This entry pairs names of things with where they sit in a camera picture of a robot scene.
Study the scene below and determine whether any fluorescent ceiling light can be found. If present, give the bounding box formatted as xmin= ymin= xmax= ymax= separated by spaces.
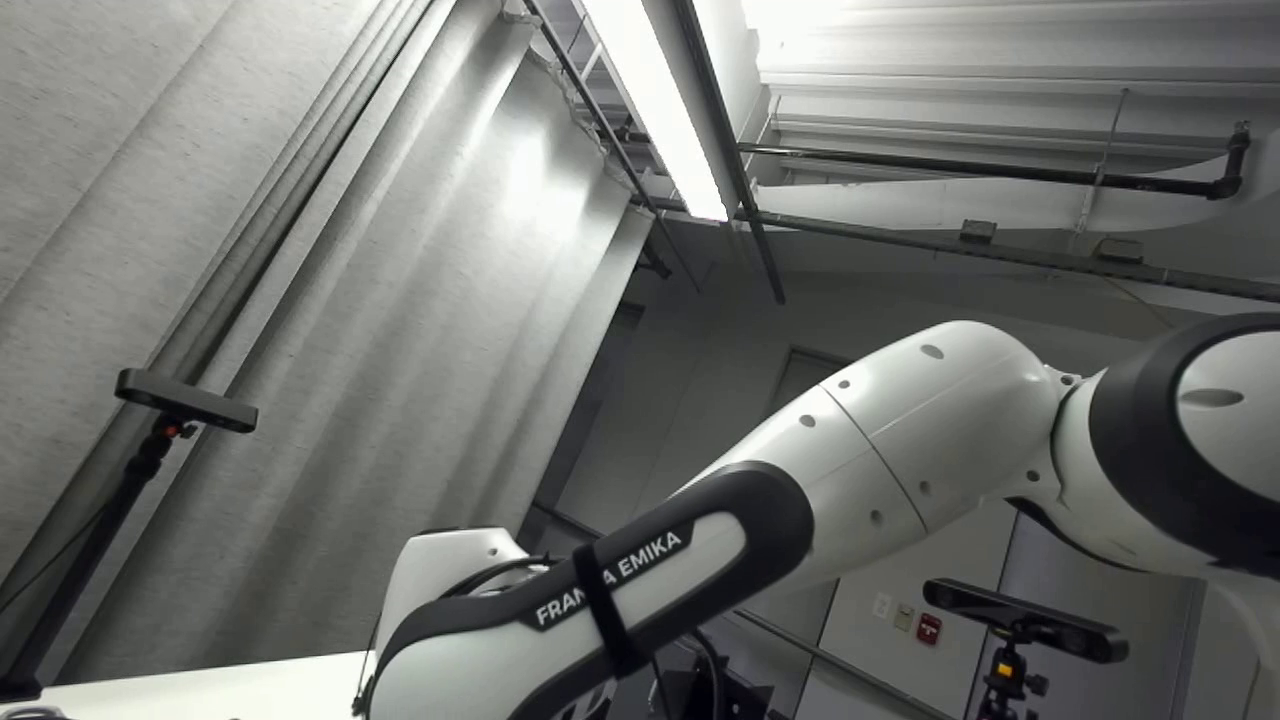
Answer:
xmin=577 ymin=0 xmax=735 ymax=225

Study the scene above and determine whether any black cable strap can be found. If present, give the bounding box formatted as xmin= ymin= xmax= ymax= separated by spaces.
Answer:
xmin=568 ymin=542 xmax=655 ymax=681

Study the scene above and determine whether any black camera pole stand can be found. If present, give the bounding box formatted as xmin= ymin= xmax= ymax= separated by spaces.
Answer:
xmin=0 ymin=412 xmax=199 ymax=704

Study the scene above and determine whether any black ceiling rail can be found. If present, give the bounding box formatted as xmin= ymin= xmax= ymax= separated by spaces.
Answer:
xmin=664 ymin=0 xmax=792 ymax=309

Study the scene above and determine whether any black tripod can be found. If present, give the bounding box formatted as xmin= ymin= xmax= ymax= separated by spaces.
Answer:
xmin=968 ymin=636 xmax=1057 ymax=720

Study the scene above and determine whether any black camera on tripod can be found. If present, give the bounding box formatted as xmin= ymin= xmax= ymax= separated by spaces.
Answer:
xmin=920 ymin=573 xmax=1131 ymax=668

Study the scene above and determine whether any black bar stereo camera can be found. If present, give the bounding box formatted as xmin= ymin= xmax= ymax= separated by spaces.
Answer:
xmin=112 ymin=365 xmax=262 ymax=435

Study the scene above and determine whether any black ceiling pipe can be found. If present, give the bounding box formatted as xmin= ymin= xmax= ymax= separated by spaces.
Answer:
xmin=735 ymin=119 xmax=1257 ymax=206

